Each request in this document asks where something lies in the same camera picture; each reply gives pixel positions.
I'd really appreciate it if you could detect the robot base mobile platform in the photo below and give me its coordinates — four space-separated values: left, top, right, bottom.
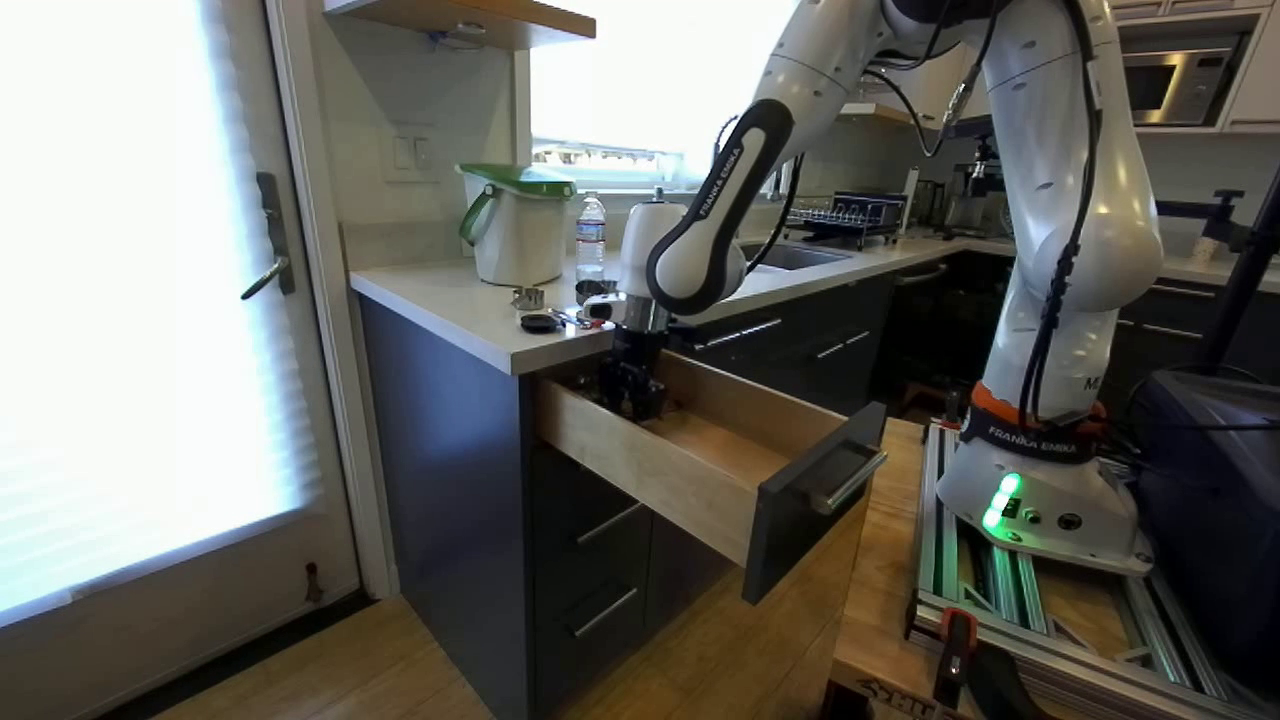
907 419 1280 720

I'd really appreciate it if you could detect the dark blue box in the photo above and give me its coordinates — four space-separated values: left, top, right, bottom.
1130 372 1280 694

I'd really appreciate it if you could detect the black round lid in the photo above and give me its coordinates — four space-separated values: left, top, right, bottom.
521 314 559 335

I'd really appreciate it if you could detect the dark kitchen cabinet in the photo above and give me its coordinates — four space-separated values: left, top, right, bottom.
354 251 1017 720

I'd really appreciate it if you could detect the black door handle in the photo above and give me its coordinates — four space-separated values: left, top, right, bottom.
238 172 296 299

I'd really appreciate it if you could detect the clear plastic water bottle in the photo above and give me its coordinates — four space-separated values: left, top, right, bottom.
577 196 609 281

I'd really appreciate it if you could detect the white bin with green lid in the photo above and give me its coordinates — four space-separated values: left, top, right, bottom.
460 166 577 288

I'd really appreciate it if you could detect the white entry door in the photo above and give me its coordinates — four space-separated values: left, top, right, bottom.
0 0 361 720

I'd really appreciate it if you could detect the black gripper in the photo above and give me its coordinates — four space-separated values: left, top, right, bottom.
598 299 669 419

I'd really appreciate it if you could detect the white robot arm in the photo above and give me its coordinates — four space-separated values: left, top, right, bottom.
639 0 1160 461

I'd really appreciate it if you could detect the open wooden drawer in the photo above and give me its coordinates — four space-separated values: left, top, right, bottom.
536 353 884 603

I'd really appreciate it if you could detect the stainless microwave oven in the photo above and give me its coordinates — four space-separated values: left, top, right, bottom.
1118 17 1257 128

